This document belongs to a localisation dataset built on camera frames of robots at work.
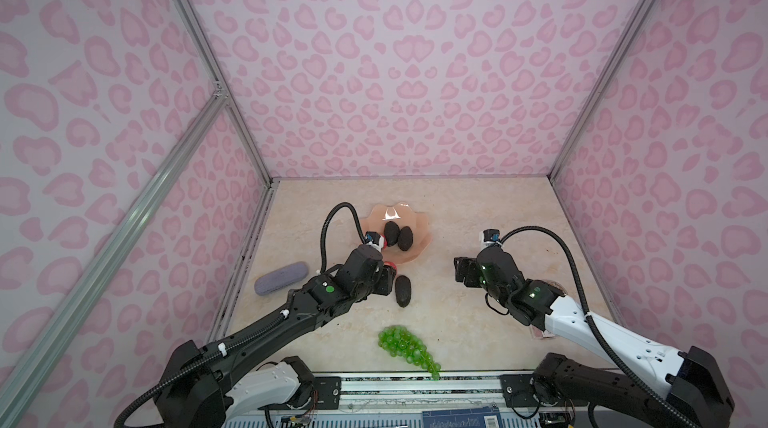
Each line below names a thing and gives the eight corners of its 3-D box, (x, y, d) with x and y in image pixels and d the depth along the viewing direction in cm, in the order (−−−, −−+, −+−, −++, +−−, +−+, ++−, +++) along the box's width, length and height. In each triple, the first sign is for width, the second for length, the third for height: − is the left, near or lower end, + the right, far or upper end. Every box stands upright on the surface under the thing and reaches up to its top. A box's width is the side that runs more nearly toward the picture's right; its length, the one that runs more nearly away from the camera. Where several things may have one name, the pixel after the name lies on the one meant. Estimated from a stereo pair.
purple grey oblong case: (260, 299, 92) (255, 293, 88) (257, 281, 95) (253, 275, 92) (311, 281, 95) (308, 275, 92) (307, 264, 99) (304, 258, 96)
